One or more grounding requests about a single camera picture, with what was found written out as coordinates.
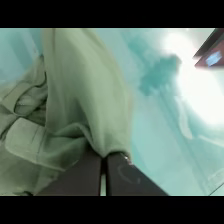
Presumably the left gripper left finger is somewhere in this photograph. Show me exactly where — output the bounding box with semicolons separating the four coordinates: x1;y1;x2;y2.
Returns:
35;155;102;197

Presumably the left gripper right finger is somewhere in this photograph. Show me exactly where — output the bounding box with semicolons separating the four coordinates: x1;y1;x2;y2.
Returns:
106;151;169;197

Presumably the green shirt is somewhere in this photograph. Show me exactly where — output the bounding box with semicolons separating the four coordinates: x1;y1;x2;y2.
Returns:
0;28;135;197

